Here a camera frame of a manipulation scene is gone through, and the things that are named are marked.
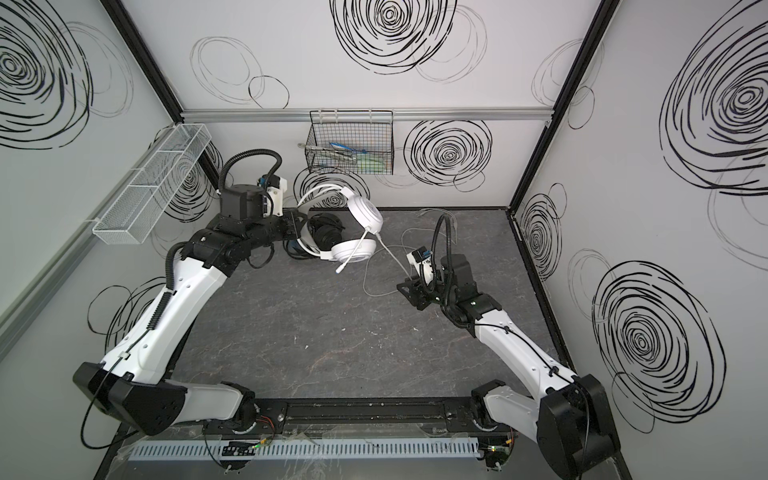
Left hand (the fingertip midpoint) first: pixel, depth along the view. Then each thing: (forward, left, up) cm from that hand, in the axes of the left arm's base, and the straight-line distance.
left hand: (308, 215), depth 72 cm
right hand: (-8, -23, -17) cm, 30 cm away
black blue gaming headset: (+17, +3, -25) cm, 30 cm away
